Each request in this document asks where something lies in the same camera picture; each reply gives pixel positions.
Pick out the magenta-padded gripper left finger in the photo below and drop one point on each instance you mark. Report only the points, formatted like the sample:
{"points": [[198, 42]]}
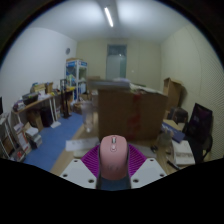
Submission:
{"points": [[90, 160]]}

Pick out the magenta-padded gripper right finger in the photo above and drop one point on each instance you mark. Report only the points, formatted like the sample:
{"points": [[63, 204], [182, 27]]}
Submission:
{"points": [[138, 161]]}

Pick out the pink computer mouse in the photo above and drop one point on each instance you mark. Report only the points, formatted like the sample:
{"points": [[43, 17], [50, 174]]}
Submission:
{"points": [[114, 156]]}

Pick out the white paper sheet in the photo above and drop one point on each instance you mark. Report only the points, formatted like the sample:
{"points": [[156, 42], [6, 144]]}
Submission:
{"points": [[80, 144]]}

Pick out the clear glass jar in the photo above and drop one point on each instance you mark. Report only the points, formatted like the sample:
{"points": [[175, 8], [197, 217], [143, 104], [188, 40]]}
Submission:
{"points": [[88, 116]]}

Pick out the white book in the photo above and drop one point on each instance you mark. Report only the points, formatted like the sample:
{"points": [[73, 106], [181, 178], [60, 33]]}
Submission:
{"points": [[183, 153]]}

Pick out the large brown cardboard box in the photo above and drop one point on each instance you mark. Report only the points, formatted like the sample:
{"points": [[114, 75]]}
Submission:
{"points": [[133, 115]]}

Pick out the black office chair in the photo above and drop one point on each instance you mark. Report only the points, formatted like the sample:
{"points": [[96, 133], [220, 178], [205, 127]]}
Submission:
{"points": [[199, 126]]}

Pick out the tall open cardboard box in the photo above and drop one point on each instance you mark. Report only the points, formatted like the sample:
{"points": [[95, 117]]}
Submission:
{"points": [[172, 93]]}

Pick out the long wooden desk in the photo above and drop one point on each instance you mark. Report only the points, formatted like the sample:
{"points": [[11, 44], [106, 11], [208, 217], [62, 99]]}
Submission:
{"points": [[36, 101]]}

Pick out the flat cardboard sheets stack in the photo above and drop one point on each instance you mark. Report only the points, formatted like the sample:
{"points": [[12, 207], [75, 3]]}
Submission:
{"points": [[113, 83]]}

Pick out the blue and white cabinet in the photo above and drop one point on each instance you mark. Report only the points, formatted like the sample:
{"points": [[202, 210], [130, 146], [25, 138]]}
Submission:
{"points": [[76, 78]]}

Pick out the grey door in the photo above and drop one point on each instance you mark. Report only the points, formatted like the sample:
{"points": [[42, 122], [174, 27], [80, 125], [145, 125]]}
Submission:
{"points": [[116, 63]]}

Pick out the ceiling tube light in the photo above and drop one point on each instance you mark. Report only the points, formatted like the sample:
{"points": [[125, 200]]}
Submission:
{"points": [[108, 16]]}

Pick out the round wall clock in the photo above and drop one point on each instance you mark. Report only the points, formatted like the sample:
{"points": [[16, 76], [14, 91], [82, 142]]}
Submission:
{"points": [[68, 51]]}

